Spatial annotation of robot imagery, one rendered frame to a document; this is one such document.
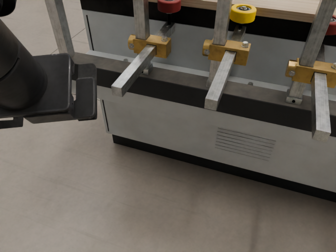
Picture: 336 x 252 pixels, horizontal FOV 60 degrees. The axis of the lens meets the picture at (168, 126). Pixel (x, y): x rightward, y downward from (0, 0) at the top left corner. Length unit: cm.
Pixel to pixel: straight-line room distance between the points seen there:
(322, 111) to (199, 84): 40
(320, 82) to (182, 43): 55
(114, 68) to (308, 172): 98
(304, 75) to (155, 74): 47
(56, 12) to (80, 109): 81
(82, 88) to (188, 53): 89
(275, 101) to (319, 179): 66
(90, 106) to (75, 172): 137
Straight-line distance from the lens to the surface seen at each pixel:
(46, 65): 33
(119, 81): 79
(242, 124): 107
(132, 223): 144
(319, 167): 148
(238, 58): 90
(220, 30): 88
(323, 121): 74
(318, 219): 161
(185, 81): 100
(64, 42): 115
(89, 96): 32
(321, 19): 86
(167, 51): 96
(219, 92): 71
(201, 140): 146
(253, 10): 101
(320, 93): 83
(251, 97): 96
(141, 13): 94
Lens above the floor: 125
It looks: 42 degrees down
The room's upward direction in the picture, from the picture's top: straight up
